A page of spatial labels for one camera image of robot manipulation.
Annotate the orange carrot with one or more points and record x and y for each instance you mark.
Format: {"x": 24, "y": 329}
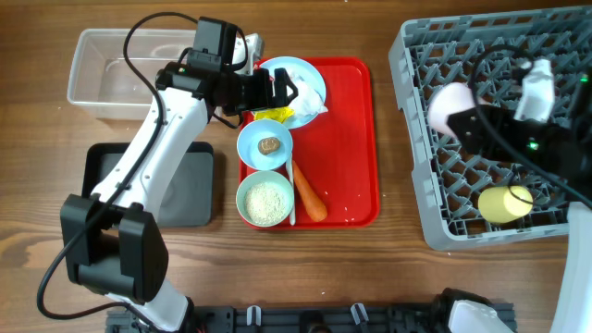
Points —
{"x": 313, "y": 205}

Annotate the mint green rice bowl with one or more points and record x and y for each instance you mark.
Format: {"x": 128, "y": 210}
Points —
{"x": 258, "y": 177}

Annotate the light blue bowl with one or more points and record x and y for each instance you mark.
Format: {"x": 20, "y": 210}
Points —
{"x": 252, "y": 133}

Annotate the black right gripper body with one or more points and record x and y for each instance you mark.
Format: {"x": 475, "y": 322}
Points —
{"x": 528, "y": 141}

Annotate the grey dishwasher rack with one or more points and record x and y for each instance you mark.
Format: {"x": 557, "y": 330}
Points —
{"x": 429, "y": 53}

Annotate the pink plastic cup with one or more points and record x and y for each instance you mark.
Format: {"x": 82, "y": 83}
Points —
{"x": 451, "y": 99}

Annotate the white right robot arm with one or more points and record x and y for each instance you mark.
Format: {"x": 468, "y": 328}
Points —
{"x": 563, "y": 155}

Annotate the clear plastic storage bin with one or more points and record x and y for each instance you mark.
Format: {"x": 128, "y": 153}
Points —
{"x": 101, "y": 82}

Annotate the white tissue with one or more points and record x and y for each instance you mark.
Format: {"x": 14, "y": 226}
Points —
{"x": 308, "y": 102}

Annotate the black waste tray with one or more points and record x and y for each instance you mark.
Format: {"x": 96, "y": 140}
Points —
{"x": 188, "y": 200}

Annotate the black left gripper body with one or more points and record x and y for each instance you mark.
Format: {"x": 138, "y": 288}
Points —
{"x": 265, "y": 88}

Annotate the brown shiitake mushroom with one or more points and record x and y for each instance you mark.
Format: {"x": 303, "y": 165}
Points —
{"x": 268, "y": 145}

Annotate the white rice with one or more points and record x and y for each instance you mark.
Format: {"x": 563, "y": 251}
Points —
{"x": 266, "y": 204}

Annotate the white plastic spoon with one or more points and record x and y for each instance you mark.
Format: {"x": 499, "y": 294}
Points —
{"x": 289, "y": 169}

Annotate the light blue plate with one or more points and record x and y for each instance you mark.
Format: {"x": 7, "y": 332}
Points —
{"x": 298, "y": 67}

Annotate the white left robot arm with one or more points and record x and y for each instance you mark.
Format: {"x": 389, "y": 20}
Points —
{"x": 112, "y": 244}

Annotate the yellow plastic cup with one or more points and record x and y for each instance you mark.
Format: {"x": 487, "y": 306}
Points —
{"x": 500, "y": 205}

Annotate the red serving tray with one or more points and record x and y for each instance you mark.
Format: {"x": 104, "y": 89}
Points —
{"x": 336, "y": 151}

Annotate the yellow sauce packet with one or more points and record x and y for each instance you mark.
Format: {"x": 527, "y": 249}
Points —
{"x": 280, "y": 114}

